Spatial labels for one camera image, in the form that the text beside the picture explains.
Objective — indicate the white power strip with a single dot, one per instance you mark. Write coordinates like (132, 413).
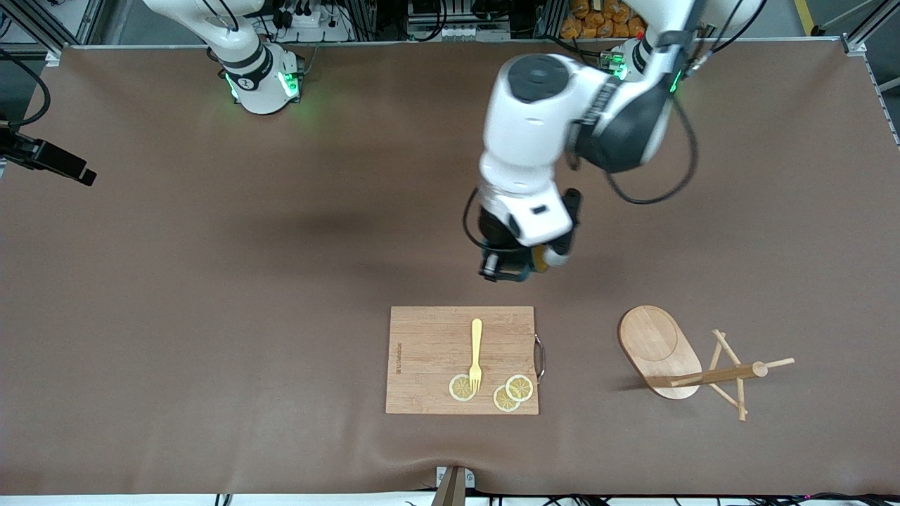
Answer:
(323, 28)

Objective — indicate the dark teal mug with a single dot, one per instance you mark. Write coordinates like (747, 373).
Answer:
(517, 273)

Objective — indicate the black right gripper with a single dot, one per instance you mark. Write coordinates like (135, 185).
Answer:
(8, 144)

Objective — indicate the metal table bracket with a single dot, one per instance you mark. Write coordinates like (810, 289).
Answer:
(453, 488)

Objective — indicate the wooden cutting board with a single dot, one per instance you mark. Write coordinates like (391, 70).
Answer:
(429, 351)

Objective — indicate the white electronics box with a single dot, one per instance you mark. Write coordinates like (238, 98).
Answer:
(457, 31)

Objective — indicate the lemon slice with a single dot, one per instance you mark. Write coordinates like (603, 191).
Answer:
(502, 402)
(522, 388)
(458, 388)

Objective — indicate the brown table mat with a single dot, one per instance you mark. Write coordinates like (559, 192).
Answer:
(211, 316)

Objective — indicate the aluminium frame post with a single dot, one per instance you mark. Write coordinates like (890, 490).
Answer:
(53, 35)
(854, 46)

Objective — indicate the wooden mug tree rack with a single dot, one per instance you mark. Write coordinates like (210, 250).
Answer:
(657, 344)

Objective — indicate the orange snack bags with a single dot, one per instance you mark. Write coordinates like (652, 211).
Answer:
(590, 17)

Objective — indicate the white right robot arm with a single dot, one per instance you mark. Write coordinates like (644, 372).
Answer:
(260, 77)

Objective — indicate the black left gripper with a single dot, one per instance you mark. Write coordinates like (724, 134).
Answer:
(493, 232)

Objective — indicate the yellow plastic fork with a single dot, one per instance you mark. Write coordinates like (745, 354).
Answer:
(477, 337)

